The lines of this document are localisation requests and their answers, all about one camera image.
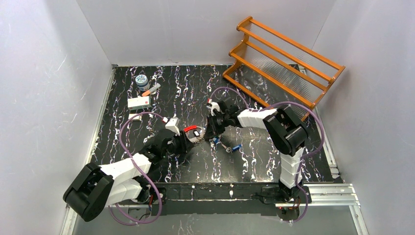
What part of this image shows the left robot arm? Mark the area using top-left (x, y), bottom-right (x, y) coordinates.
top-left (63, 129), bottom-right (198, 222)

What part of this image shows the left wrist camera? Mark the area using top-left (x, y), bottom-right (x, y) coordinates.
top-left (162, 117), bottom-right (180, 135)

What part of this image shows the aluminium rail frame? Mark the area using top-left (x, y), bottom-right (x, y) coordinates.
top-left (61, 183), bottom-right (368, 235)

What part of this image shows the keyring with coloured key tags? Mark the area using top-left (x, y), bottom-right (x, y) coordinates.
top-left (184, 124), bottom-right (221, 144)

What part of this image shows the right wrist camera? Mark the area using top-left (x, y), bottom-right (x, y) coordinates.
top-left (207, 99), bottom-right (223, 116)

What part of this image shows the orange wooden shelf rack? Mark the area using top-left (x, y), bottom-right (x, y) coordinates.
top-left (223, 16), bottom-right (345, 110)

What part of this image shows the key with blue tag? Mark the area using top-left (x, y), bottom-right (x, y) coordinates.
top-left (222, 144), bottom-right (242, 153)

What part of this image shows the small white flat box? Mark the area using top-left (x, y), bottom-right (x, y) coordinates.
top-left (128, 114), bottom-right (142, 121)

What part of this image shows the orange and white tube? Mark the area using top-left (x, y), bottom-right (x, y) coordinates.
top-left (141, 83), bottom-right (161, 97)

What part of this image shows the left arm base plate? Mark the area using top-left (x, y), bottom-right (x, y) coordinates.
top-left (119, 187), bottom-right (167, 205)

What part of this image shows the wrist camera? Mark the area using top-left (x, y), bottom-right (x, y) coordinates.
top-left (207, 99), bottom-right (223, 116)
top-left (162, 117), bottom-right (180, 135)

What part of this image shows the white medicine box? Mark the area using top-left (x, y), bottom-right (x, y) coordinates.
top-left (127, 96), bottom-right (151, 110)

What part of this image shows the round blue-white jar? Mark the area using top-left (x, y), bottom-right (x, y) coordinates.
top-left (135, 74), bottom-right (150, 92)

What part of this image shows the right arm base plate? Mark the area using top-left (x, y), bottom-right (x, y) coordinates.
top-left (251, 185), bottom-right (312, 207)

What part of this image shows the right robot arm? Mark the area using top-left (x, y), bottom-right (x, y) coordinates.
top-left (204, 100), bottom-right (308, 198)

